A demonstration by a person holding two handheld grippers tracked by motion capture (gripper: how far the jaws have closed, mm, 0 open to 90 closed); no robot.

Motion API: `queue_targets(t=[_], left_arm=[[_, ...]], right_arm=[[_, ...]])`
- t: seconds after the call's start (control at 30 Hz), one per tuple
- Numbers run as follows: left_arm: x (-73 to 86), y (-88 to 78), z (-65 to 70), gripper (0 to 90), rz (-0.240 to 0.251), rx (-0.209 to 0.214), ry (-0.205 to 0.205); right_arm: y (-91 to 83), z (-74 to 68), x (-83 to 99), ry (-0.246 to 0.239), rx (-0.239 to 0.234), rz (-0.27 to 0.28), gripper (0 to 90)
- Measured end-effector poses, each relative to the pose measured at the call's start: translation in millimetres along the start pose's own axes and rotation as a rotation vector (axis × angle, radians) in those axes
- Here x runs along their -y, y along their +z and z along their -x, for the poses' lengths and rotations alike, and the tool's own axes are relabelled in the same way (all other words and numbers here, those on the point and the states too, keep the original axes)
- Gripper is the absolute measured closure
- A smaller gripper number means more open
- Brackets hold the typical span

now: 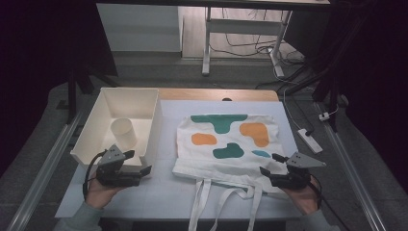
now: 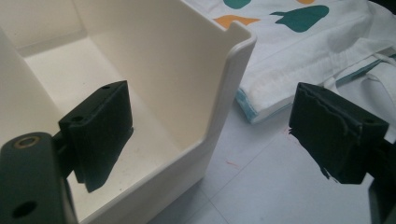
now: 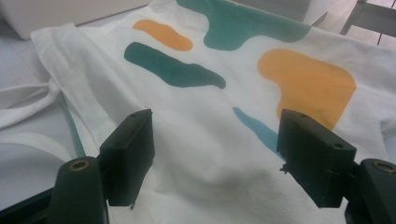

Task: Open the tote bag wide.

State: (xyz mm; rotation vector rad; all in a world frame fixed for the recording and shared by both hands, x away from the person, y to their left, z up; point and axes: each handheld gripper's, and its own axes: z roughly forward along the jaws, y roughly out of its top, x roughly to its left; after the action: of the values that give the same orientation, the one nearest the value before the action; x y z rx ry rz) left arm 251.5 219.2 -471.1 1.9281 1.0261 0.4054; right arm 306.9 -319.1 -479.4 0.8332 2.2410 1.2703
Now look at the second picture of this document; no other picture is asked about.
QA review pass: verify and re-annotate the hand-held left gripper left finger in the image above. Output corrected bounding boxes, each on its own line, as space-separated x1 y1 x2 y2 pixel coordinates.
58 79 134 194

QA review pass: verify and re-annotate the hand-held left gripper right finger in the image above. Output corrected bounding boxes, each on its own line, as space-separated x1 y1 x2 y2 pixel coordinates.
289 81 390 185

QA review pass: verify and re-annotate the white patterned tote bag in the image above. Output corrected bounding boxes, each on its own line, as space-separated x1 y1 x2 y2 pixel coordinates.
181 0 396 144

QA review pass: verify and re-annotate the white plastic storage box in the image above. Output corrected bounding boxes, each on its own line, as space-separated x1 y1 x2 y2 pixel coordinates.
0 0 258 224

